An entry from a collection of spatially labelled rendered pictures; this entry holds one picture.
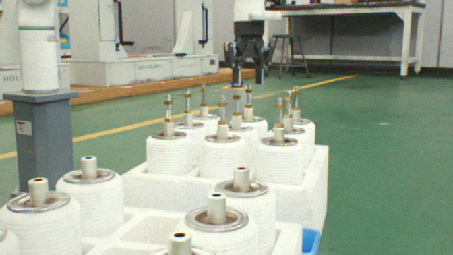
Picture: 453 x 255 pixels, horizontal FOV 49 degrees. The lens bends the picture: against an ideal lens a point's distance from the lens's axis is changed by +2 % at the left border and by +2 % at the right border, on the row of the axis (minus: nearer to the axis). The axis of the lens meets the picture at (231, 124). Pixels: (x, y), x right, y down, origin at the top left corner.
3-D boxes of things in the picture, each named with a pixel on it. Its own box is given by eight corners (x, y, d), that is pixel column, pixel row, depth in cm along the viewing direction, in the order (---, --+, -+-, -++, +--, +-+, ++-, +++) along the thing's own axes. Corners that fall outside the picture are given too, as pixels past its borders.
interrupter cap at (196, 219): (174, 231, 55) (174, 225, 55) (196, 208, 62) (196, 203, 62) (240, 239, 53) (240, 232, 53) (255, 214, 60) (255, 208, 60)
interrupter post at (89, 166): (78, 180, 74) (77, 158, 73) (87, 176, 76) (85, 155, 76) (92, 181, 73) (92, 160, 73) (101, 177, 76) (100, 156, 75)
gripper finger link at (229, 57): (226, 42, 118) (230, 65, 120) (220, 43, 117) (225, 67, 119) (232, 42, 116) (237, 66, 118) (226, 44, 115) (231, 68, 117)
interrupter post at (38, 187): (25, 207, 63) (23, 182, 62) (37, 201, 65) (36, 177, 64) (42, 209, 62) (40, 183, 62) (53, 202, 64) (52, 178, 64)
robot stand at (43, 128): (9, 197, 143) (1, 93, 137) (52, 184, 155) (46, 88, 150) (44, 206, 135) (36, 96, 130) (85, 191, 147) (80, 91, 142)
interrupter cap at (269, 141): (298, 139, 102) (298, 136, 102) (298, 148, 94) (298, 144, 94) (261, 139, 103) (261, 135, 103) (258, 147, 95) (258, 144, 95)
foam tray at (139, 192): (123, 259, 104) (120, 175, 100) (187, 198, 141) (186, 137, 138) (311, 283, 94) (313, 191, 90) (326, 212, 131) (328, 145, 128)
